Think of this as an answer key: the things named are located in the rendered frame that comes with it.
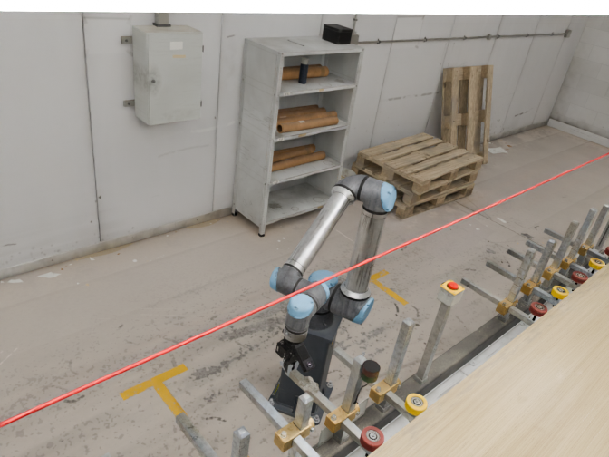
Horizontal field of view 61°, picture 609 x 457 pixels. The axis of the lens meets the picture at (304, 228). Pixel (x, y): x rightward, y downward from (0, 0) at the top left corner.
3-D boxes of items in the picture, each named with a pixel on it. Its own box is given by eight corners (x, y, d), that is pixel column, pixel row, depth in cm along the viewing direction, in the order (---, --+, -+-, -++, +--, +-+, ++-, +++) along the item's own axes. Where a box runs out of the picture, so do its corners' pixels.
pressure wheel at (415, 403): (401, 429, 193) (409, 408, 187) (398, 411, 200) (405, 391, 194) (422, 431, 194) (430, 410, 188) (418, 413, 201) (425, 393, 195)
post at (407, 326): (376, 407, 214) (402, 318, 189) (381, 403, 216) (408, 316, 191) (382, 413, 211) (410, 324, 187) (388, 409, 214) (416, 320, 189)
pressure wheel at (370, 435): (351, 453, 181) (356, 432, 175) (365, 442, 186) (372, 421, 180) (367, 470, 177) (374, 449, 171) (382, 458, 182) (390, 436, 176)
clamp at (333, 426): (323, 424, 187) (325, 415, 185) (349, 406, 196) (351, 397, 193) (334, 435, 184) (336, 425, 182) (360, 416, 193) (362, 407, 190)
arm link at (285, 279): (344, 161, 231) (264, 278, 199) (370, 170, 227) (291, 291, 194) (345, 179, 241) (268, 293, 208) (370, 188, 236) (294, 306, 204)
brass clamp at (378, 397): (367, 395, 204) (370, 386, 202) (389, 380, 213) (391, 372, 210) (379, 405, 201) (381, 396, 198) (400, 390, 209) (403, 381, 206)
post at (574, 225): (539, 289, 308) (571, 220, 283) (542, 287, 310) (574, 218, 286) (545, 293, 306) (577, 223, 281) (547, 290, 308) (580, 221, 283)
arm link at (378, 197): (341, 303, 268) (371, 170, 232) (372, 316, 262) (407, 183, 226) (327, 317, 256) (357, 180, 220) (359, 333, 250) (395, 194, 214)
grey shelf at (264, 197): (231, 214, 471) (244, 37, 392) (304, 193, 527) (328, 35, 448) (260, 237, 444) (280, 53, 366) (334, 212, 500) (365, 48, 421)
